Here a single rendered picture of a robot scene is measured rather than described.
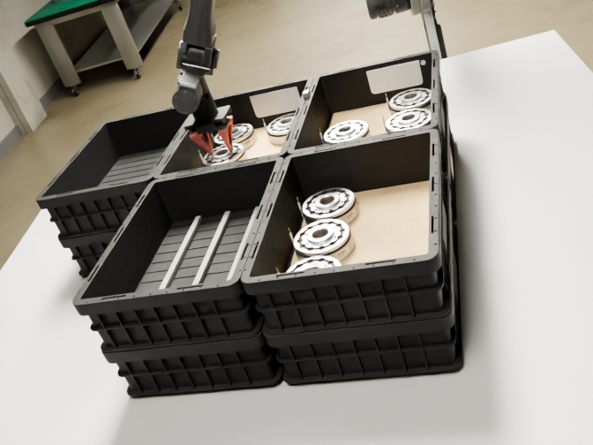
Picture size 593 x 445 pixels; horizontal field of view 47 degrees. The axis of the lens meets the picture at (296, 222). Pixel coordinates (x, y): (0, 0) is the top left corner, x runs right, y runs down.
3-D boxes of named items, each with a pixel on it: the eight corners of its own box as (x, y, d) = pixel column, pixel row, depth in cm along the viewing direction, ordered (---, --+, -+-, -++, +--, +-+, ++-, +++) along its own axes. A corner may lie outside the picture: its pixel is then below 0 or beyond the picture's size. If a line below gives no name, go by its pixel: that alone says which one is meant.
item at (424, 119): (389, 115, 154) (389, 112, 154) (434, 108, 151) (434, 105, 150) (383, 136, 146) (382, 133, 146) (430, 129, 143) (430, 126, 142)
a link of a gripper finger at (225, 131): (236, 156, 157) (222, 121, 152) (208, 162, 160) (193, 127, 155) (243, 142, 163) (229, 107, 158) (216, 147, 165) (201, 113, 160)
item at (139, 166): (121, 160, 191) (103, 124, 185) (218, 140, 182) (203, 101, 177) (57, 244, 159) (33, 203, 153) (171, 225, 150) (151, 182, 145)
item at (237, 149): (210, 149, 167) (209, 147, 167) (248, 142, 164) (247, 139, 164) (198, 170, 159) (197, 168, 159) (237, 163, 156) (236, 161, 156)
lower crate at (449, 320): (316, 247, 147) (301, 201, 141) (458, 228, 138) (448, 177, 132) (282, 390, 115) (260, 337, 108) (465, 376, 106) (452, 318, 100)
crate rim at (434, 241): (288, 165, 136) (285, 154, 135) (440, 138, 128) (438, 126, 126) (243, 297, 104) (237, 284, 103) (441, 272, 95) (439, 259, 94)
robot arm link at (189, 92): (221, 46, 149) (182, 37, 148) (213, 66, 139) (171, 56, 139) (213, 96, 155) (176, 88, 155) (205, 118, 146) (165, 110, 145)
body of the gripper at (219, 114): (226, 124, 153) (213, 95, 149) (185, 133, 156) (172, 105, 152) (233, 111, 158) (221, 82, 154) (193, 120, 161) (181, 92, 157)
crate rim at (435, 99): (317, 84, 169) (314, 75, 168) (439, 57, 160) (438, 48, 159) (288, 165, 136) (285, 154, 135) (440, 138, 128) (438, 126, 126)
